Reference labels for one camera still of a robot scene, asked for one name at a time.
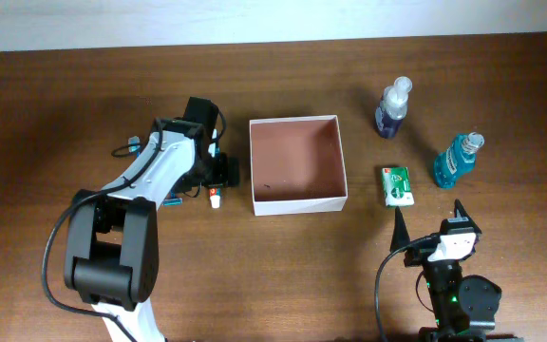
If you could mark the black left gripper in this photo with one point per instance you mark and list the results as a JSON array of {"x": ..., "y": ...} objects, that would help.
[{"x": 222, "y": 177}]

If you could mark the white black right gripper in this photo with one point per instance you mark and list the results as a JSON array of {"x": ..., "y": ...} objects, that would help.
[{"x": 419, "y": 254}]

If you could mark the red green toothpaste tube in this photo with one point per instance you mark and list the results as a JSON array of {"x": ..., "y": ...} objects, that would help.
[{"x": 215, "y": 197}]

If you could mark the blue white toothbrush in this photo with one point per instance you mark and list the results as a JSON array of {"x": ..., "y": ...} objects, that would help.
[{"x": 134, "y": 145}]

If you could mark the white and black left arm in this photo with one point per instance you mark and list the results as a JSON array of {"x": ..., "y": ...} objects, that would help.
[{"x": 112, "y": 251}]

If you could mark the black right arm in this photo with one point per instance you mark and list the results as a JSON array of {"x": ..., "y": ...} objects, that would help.
[{"x": 464, "y": 306}]

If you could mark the green soap bar pack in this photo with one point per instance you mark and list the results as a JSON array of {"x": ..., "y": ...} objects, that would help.
[{"x": 397, "y": 187}]

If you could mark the blue mouthwash bottle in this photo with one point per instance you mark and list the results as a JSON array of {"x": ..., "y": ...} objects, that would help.
[{"x": 457, "y": 160}]

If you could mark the pink white open box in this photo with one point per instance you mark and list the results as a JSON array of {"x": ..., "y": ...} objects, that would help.
[{"x": 297, "y": 165}]

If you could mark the purple foam soap bottle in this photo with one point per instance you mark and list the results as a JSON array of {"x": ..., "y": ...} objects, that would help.
[{"x": 392, "y": 108}]

